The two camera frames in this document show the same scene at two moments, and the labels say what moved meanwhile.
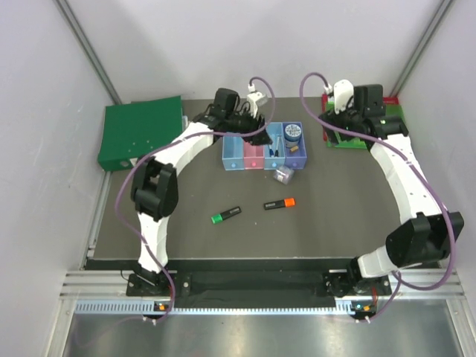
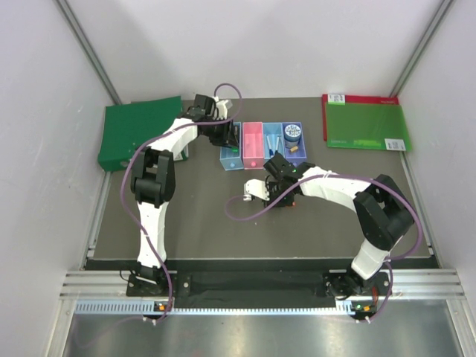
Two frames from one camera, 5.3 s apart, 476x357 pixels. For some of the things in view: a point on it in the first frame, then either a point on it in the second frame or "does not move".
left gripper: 261,138 -> 227,137
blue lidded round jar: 292,134 does not move
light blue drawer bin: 271,163 does not move
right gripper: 332,118 -> 270,186
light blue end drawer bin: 233,155 does not move
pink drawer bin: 253,155 does not move
